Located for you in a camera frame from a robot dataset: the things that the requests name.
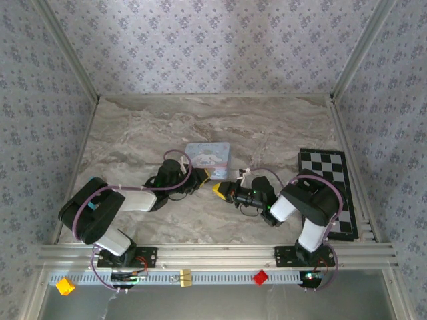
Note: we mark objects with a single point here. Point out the blue cartoon tin box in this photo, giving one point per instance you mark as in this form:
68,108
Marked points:
208,156

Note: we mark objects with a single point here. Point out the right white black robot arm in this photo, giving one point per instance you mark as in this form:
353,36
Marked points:
313,200

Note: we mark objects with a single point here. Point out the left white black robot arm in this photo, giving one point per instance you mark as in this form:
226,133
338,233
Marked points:
96,206

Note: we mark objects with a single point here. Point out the black grey chessboard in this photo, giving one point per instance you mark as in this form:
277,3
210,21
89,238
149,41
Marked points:
325,163

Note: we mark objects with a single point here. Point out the red toy brick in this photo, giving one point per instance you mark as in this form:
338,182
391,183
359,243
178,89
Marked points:
260,278

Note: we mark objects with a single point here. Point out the beige clip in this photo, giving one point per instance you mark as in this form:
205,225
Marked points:
186,278

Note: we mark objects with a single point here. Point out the right circuit board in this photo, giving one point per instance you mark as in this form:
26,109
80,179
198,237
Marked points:
311,278

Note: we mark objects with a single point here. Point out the circuit board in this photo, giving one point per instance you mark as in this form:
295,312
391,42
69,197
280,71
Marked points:
128,277
311,278

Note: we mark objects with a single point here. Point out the left circuit board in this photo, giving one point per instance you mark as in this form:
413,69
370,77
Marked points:
128,277

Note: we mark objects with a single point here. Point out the yellow toy brick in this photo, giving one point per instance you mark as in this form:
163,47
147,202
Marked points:
65,286

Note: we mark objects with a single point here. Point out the aluminium front rail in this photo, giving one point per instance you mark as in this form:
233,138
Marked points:
217,255

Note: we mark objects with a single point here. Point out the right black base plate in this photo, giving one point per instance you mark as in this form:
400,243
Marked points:
285,256

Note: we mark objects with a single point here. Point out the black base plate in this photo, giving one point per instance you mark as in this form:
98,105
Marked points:
285,256
146,256

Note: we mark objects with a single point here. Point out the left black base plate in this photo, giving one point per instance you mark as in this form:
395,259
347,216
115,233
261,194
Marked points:
146,256

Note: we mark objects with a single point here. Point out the aluminium side rail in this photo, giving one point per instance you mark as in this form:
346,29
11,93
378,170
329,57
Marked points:
80,153
343,133

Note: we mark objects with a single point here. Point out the aluminium frame post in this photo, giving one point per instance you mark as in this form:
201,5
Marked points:
66,50
360,50

